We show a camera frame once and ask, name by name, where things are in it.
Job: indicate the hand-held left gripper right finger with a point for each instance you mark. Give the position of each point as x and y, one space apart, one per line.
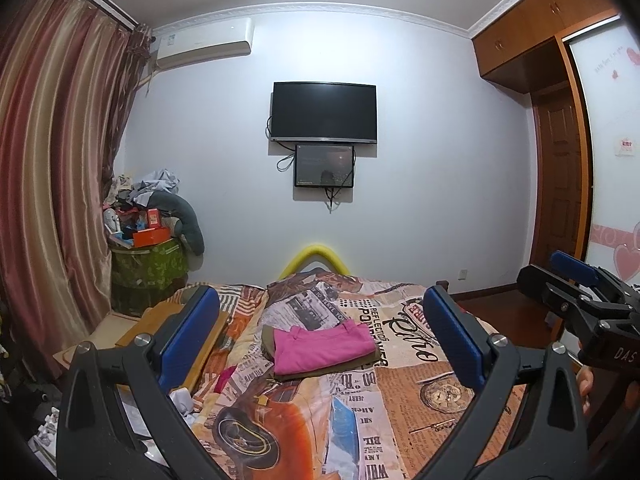
450 340

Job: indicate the orange box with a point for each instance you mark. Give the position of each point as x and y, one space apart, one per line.
150 236

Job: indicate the striped red curtain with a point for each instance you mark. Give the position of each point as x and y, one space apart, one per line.
60 160

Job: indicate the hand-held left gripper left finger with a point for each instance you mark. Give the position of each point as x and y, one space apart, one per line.
192 335

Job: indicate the brown wooden door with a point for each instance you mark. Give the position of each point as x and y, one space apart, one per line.
562 185

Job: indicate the small black monitor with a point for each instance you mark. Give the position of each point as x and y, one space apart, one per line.
325 165

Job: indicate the white air conditioner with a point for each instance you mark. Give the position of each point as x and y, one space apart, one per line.
205 42

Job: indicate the small magenta cloth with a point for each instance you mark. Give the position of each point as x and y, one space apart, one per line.
227 380

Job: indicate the white wall socket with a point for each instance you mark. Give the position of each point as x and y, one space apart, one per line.
463 274

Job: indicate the person's right hand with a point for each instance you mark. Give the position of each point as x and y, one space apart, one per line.
586 387

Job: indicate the red and white sticker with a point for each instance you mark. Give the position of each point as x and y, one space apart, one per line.
625 146

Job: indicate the small red box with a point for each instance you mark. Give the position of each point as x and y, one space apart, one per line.
153 217

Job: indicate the grey plush pillow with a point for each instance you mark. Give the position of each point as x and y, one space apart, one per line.
185 210

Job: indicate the pile of clothes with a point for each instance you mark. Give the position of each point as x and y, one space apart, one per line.
155 180

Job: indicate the olive green pants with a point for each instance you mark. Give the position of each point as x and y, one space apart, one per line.
267 345

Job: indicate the wooden bed post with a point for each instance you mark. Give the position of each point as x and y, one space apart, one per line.
442 286

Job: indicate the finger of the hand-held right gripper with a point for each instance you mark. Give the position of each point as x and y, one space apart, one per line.
575 264
537 280

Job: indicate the crumpled white paper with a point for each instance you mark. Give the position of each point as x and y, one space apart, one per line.
182 400

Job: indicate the yellow foam tube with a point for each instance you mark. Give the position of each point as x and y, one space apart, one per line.
315 250

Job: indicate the pink pants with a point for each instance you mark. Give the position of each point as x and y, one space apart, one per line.
325 350

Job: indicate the wooden overhead cabinet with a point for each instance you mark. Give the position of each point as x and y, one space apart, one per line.
520 35

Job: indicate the white sliding wardrobe door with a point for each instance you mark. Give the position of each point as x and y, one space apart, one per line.
615 160

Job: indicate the newspaper printed blanket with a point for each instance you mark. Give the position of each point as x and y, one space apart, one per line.
350 410

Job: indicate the large black television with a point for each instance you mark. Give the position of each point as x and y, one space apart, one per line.
324 110

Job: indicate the bamboo lap desk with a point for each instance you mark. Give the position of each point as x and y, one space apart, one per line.
155 317

